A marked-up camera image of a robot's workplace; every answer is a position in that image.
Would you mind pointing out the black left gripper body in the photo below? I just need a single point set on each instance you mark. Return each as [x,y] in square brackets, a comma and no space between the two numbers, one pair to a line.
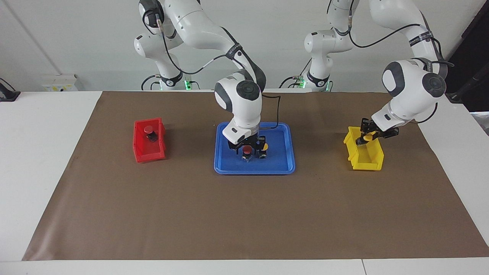
[387,133]

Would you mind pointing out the yellow push button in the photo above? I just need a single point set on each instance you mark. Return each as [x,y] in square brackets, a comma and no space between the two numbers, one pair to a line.
[264,146]
[369,136]

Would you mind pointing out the yellow plastic bin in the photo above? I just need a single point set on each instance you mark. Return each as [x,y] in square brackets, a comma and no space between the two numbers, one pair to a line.
[366,162]

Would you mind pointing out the small black stand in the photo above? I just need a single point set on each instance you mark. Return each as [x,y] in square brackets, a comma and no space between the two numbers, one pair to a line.
[7,95]

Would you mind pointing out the red plastic bin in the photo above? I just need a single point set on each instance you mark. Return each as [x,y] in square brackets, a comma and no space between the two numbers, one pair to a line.
[147,152]

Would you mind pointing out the dark black equipment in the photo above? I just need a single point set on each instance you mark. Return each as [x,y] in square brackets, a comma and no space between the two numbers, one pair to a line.
[477,57]

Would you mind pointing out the red push button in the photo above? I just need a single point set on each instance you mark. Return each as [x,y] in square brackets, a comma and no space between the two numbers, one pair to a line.
[247,149]
[149,130]

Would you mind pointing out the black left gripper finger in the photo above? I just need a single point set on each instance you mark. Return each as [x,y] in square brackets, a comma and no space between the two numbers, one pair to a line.
[361,141]
[367,125]

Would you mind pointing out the brown table mat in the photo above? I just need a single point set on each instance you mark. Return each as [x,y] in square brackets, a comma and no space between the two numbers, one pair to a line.
[244,214]

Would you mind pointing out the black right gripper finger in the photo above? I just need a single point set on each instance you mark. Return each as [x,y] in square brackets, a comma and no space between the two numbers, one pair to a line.
[240,151]
[256,151]

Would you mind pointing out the blue plastic tray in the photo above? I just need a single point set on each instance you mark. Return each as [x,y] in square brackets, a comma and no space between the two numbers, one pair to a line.
[279,160]

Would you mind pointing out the white wall socket box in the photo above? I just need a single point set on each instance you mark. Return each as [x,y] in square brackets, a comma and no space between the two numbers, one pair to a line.
[59,82]

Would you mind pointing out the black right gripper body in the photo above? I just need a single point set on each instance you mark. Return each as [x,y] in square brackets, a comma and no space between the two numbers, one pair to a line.
[250,140]

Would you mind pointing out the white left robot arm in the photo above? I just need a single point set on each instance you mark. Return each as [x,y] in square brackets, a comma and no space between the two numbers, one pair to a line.
[412,84]

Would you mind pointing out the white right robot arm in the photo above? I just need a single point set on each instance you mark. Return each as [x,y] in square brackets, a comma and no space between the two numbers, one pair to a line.
[240,99]

